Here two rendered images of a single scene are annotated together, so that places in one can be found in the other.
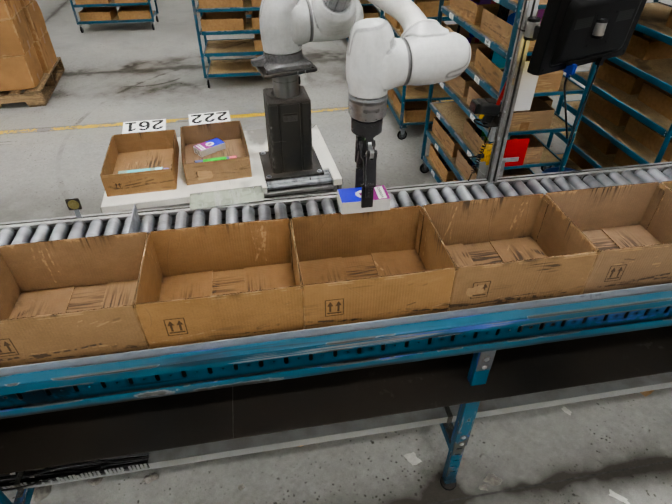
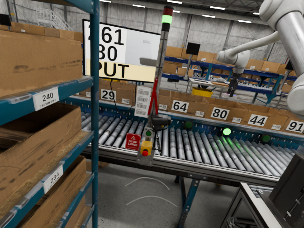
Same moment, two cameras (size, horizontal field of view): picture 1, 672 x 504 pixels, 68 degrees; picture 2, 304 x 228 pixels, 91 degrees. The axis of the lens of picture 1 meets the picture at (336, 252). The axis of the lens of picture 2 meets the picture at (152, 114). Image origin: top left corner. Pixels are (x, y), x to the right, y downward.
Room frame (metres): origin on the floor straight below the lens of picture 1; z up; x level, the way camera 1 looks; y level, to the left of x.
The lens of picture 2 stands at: (2.78, -0.49, 1.44)
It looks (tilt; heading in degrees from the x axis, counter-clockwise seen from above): 22 degrees down; 192
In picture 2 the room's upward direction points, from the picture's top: 9 degrees clockwise
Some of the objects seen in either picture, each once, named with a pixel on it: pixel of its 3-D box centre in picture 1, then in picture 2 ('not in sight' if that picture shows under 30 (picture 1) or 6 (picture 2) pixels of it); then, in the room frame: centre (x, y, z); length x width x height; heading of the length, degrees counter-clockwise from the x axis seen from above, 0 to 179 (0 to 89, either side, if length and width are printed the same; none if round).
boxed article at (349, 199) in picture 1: (363, 199); (229, 96); (1.12, -0.07, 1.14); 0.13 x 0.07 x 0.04; 100
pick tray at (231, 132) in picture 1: (214, 150); not in sight; (2.06, 0.55, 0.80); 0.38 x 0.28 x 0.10; 15
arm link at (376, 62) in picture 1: (375, 56); (241, 58); (1.13, -0.09, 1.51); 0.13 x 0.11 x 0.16; 106
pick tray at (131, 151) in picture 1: (143, 161); not in sight; (1.96, 0.85, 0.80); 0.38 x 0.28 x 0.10; 12
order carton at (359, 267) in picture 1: (367, 265); (221, 109); (1.06, -0.09, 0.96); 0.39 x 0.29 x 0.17; 100
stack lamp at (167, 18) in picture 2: not in sight; (167, 16); (1.90, -0.68, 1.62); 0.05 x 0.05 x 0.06
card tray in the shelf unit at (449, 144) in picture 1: (463, 134); not in sight; (3.08, -0.85, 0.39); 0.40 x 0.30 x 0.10; 10
